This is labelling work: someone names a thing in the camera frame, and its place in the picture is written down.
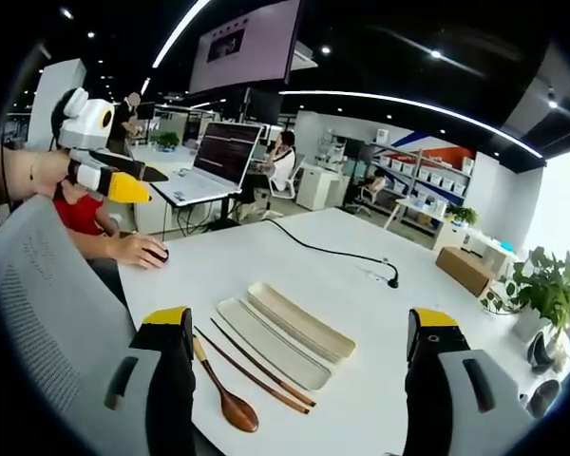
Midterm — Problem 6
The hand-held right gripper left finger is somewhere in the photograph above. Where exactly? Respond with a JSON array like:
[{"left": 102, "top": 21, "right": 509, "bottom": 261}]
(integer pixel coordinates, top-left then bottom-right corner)
[{"left": 68, "top": 306, "right": 197, "bottom": 456}]

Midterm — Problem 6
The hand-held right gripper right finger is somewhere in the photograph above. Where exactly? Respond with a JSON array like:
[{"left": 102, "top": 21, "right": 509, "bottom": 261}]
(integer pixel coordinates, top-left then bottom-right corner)
[{"left": 402, "top": 307, "right": 539, "bottom": 456}]

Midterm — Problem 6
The wooden spoon utensil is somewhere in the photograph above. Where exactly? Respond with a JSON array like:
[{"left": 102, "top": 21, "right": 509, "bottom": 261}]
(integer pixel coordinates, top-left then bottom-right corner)
[{"left": 191, "top": 333, "right": 260, "bottom": 434}]

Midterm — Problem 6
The wooden chopstick utensil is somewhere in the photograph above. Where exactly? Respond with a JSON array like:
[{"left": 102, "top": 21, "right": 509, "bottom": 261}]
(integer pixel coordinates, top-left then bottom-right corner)
[
  {"left": 210, "top": 316, "right": 317, "bottom": 408},
  {"left": 193, "top": 325, "right": 312, "bottom": 415}
]

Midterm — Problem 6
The beige cutlery case lid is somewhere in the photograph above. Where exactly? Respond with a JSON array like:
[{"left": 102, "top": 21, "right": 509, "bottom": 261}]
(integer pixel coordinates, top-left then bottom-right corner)
[{"left": 216, "top": 297, "right": 333, "bottom": 392}]

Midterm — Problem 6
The beige cutlery case base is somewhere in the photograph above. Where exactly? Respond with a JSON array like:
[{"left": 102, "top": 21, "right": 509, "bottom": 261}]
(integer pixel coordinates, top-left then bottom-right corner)
[{"left": 245, "top": 280, "right": 357, "bottom": 366}]

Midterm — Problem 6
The white standing desk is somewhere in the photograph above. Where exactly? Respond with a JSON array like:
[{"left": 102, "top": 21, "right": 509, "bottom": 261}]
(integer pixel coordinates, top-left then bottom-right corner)
[{"left": 126, "top": 142, "right": 243, "bottom": 238}]

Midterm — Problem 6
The green plant on desk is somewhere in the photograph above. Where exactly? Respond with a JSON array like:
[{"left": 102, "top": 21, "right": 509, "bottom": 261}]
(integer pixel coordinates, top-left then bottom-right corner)
[{"left": 149, "top": 130, "right": 181, "bottom": 152}]

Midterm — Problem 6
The dark round desk object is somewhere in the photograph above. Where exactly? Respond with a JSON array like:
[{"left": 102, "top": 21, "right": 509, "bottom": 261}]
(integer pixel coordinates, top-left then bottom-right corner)
[{"left": 525, "top": 378, "right": 562, "bottom": 420}]

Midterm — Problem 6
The white open laptop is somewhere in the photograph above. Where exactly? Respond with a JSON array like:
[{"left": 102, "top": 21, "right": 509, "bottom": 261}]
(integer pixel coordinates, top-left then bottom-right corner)
[{"left": 150, "top": 121, "right": 265, "bottom": 208}]

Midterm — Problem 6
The dark curved desk object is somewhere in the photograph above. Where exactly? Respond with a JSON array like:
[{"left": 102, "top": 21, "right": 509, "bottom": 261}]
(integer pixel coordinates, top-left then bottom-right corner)
[{"left": 525, "top": 329, "right": 567, "bottom": 375}]

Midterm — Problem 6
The brown cardboard box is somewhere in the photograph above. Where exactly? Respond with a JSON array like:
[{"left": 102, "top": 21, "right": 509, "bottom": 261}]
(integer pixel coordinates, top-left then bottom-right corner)
[{"left": 434, "top": 246, "right": 498, "bottom": 298}]

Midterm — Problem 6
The white office chair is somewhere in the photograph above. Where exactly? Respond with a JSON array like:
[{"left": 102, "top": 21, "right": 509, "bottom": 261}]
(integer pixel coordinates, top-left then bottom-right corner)
[{"left": 265, "top": 154, "right": 307, "bottom": 203}]

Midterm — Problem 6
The large hanging display screen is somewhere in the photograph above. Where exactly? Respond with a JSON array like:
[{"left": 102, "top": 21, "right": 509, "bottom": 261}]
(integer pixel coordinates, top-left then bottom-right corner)
[{"left": 187, "top": 0, "right": 306, "bottom": 96}]

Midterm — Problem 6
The white low cabinet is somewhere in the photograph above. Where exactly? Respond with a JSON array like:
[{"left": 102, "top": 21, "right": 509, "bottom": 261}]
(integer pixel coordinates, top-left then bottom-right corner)
[{"left": 295, "top": 163, "right": 346, "bottom": 213}]

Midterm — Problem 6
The small green potted plant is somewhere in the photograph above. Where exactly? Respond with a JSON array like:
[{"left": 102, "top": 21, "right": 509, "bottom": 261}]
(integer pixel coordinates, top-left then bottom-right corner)
[{"left": 445, "top": 202, "right": 480, "bottom": 228}]

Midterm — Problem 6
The storage shelf with white bins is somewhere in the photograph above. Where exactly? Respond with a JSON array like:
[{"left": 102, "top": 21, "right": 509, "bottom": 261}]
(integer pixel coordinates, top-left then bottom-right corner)
[{"left": 369, "top": 141, "right": 476, "bottom": 230}]

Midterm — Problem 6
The black table cable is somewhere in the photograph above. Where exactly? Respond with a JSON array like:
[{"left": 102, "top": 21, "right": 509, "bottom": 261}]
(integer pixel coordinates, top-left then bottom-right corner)
[{"left": 264, "top": 217, "right": 401, "bottom": 290}]

